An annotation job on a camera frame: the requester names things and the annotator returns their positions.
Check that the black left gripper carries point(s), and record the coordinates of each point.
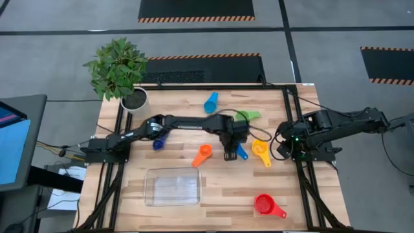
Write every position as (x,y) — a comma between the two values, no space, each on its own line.
(234,132)

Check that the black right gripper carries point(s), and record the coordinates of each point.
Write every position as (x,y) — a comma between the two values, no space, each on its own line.
(286,149)

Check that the medium blue measuring cup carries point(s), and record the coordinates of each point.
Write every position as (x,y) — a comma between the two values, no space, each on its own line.
(243,154)

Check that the orange measuring cup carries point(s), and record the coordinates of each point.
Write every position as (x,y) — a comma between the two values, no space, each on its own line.
(205,150)

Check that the yellow measuring cup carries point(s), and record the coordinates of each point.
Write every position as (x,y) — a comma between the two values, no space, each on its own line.
(259,148)

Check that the green measuring cup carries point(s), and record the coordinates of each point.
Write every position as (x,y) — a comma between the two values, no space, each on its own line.
(252,115)

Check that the cyan measuring cup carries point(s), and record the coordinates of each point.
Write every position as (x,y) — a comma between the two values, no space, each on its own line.
(210,106)

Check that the red measuring cup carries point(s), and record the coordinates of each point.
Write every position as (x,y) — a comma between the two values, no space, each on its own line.
(263,204)

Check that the clear plastic bin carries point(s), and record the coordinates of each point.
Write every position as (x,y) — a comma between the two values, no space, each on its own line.
(171,187)

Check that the small dark blue measuring cup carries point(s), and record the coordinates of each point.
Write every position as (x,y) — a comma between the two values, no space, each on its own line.
(158,144)

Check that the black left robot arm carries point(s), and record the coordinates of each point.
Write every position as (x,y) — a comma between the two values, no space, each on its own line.
(191,124)

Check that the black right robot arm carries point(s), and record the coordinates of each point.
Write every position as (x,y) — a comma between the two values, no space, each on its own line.
(339,121)

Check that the black mat with hazard stripe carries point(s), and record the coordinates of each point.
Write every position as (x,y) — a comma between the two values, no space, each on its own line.
(194,8)
(226,69)
(388,63)

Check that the white plant pot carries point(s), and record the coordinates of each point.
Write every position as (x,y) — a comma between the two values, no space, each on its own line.
(135,101)

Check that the green leafy plant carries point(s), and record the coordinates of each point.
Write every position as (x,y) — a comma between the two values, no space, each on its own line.
(116,68)

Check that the white paper sheets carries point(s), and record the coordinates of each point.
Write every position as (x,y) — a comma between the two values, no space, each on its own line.
(64,197)

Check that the black desk beam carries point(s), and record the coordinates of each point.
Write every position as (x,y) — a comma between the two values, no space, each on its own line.
(55,181)

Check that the grey computer monitor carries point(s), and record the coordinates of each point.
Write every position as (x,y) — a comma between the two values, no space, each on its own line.
(37,129)

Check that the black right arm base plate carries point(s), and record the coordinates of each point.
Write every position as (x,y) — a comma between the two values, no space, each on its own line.
(326,153)

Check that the black aluminium table frame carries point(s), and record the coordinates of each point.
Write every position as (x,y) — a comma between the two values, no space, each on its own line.
(210,87)

